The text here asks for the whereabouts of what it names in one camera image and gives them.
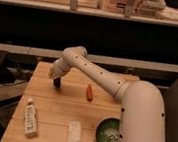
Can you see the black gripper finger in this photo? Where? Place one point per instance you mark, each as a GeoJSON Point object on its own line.
{"type": "Point", "coordinates": [57, 82]}

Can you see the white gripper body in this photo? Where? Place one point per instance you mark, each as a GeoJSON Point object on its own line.
{"type": "Point", "coordinates": [58, 69]}

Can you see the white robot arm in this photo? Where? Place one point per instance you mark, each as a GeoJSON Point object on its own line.
{"type": "Point", "coordinates": [143, 111]}

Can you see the orange carrot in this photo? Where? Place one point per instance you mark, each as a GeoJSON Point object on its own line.
{"type": "Point", "coordinates": [89, 93]}

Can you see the white tube with cap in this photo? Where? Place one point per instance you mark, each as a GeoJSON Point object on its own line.
{"type": "Point", "coordinates": [30, 120]}

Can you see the green patterned bowl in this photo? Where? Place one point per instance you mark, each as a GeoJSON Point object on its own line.
{"type": "Point", "coordinates": [107, 130]}

